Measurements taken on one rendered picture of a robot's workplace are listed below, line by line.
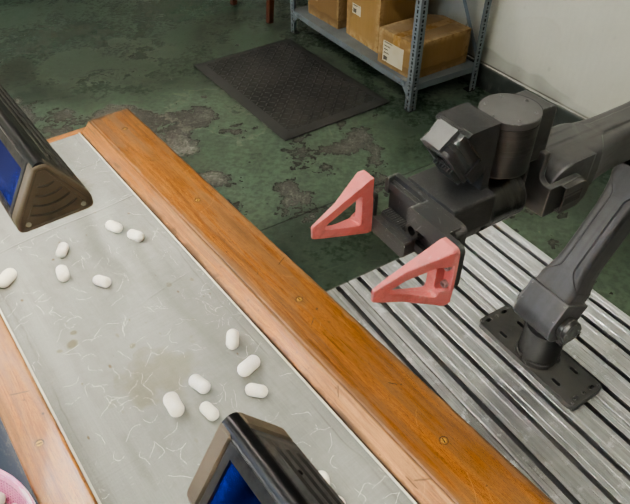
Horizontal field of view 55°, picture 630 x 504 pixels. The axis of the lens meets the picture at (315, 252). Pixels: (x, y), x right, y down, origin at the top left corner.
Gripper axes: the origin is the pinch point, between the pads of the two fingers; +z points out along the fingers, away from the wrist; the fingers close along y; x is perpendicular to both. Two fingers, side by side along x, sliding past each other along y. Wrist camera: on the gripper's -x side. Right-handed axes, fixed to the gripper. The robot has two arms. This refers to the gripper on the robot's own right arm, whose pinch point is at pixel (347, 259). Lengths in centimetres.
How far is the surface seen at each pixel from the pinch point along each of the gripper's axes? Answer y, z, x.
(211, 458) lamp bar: 12.1, 18.8, -1.9
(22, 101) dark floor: -268, 3, 107
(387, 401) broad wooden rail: -1.3, -8.2, 30.9
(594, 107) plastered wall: -99, -195, 92
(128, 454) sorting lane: -13.6, 23.2, 33.0
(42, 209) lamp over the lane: -23.8, 21.4, 0.9
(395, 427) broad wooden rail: 2.3, -6.7, 30.9
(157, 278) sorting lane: -42, 8, 33
